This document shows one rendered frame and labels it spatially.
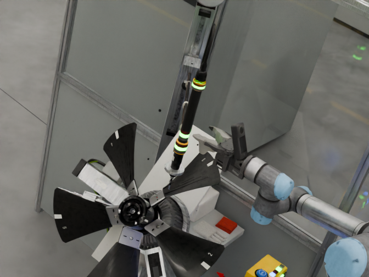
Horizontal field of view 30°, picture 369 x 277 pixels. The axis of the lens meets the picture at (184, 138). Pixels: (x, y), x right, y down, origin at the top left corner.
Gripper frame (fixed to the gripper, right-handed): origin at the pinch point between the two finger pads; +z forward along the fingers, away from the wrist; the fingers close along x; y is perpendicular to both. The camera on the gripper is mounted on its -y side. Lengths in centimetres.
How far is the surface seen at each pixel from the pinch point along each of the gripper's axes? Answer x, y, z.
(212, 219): 60, 80, 14
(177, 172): -2.0, 19.7, 3.9
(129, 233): -6, 54, 14
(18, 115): 130, 166, 223
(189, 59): 51, 8, 44
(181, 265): -7, 49, -11
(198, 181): 11.7, 28.3, 2.3
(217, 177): 14.5, 24.3, -3.2
